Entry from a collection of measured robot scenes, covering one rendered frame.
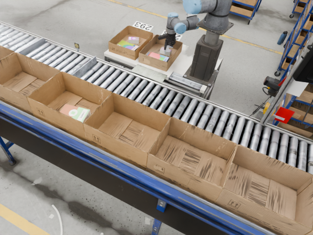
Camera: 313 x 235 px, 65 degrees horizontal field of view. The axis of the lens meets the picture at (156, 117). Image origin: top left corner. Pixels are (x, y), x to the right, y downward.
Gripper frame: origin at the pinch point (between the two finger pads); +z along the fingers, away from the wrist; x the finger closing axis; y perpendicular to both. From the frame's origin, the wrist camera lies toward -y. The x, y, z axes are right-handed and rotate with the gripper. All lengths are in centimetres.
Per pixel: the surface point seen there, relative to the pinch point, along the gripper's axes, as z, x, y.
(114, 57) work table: 3.5, -28.1, -39.3
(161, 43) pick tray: 0.8, 12.9, -9.2
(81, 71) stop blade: 1, -63, -51
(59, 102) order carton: -10, -109, -35
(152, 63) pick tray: 0.0, -25.1, -3.5
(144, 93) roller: 4, -60, 5
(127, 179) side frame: 0, -135, 29
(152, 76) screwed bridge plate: 3.4, -37.5, 2.1
